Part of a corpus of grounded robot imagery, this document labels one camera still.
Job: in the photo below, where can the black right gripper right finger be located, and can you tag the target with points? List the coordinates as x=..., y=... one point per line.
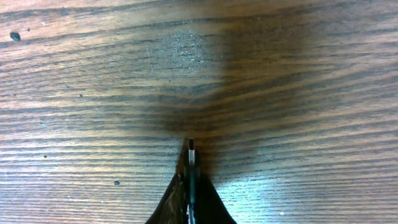
x=209, y=208

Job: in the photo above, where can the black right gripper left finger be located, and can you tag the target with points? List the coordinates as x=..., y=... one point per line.
x=172, y=208

